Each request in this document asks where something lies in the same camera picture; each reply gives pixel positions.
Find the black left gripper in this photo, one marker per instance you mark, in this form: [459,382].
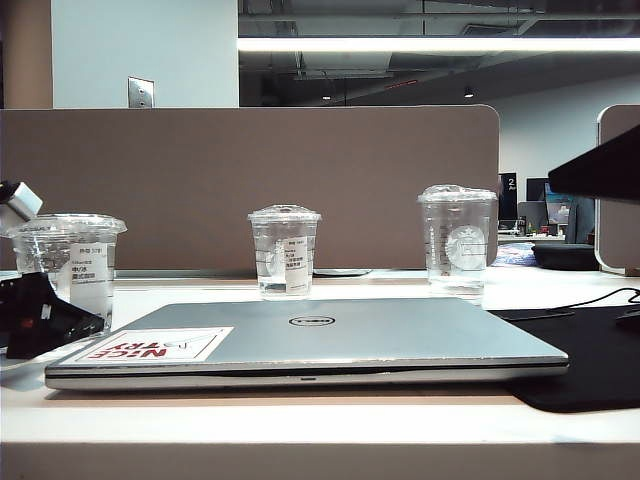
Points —
[6,310]

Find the short clear cup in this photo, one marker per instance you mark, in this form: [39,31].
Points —
[95,270]

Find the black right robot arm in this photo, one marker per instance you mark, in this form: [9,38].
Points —
[610,170]

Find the clear cup with narrow label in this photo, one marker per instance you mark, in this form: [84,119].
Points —
[272,250]

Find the silver Dell laptop with sticker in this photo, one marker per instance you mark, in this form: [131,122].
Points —
[350,340]

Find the tall clear cup, round logo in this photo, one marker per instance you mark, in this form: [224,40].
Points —
[452,235]

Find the white paper sheet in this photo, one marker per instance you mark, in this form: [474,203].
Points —
[7,274]

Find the wide brown desk partition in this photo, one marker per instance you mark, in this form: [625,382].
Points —
[250,160]

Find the white ceiling light strip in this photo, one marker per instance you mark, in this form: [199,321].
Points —
[425,44]

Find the blue patterned cloth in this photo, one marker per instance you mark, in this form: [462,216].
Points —
[515,256]

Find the black sign with number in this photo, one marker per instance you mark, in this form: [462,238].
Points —
[508,200]

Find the black ceiling spot lamp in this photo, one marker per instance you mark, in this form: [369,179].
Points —
[469,92]

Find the background computer monitor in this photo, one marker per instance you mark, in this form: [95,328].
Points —
[535,190]

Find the black round cushion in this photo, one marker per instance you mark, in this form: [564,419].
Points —
[565,256]

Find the grey jacket background person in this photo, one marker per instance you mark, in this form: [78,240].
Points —
[582,220]

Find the black mouse pad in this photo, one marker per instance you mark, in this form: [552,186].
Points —
[592,360]

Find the brown partition with white edge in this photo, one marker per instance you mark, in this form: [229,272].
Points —
[622,235]

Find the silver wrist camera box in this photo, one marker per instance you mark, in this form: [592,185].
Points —
[22,202]

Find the metal wall switch plate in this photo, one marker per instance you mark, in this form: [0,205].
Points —
[141,92]

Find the grey partition base plate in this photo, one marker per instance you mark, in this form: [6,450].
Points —
[347,272]

